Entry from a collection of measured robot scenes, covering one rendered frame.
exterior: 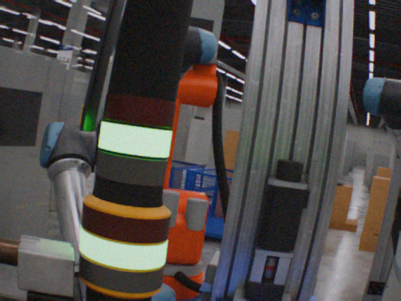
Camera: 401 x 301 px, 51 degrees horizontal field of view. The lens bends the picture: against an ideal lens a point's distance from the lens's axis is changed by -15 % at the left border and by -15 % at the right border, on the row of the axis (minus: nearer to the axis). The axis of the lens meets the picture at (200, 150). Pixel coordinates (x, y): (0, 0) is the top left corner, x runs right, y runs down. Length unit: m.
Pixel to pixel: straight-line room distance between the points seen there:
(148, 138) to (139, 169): 0.01
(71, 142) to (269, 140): 0.45
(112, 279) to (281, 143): 0.89
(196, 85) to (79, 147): 3.14
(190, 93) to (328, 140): 3.19
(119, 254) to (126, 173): 0.04
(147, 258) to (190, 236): 3.95
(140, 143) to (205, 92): 4.01
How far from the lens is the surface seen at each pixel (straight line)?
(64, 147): 1.11
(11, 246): 0.23
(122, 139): 0.21
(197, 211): 4.09
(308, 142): 1.08
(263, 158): 1.08
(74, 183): 1.08
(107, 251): 0.21
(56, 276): 0.22
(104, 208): 0.21
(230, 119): 11.02
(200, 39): 0.94
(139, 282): 0.22
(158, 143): 0.21
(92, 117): 0.24
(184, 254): 4.20
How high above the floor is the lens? 1.62
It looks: 3 degrees down
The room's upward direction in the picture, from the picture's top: 9 degrees clockwise
